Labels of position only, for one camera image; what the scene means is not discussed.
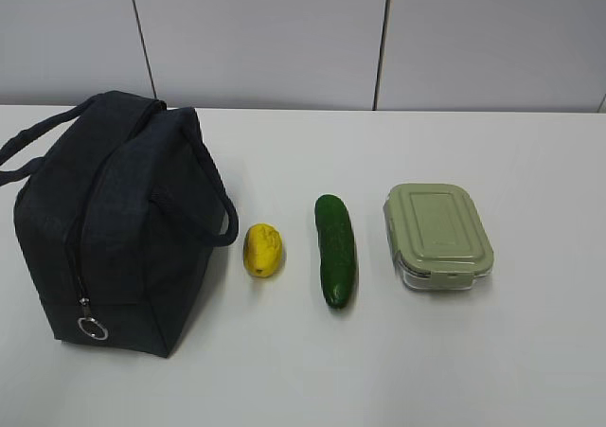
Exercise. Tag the green cucumber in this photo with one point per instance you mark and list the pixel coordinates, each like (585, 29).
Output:
(336, 244)

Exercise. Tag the yellow lemon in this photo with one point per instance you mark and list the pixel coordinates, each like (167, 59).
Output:
(262, 250)

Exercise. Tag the green lidded glass container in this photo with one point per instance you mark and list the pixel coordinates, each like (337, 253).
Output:
(436, 238)

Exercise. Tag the dark navy lunch bag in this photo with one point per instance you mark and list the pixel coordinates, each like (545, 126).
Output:
(118, 220)

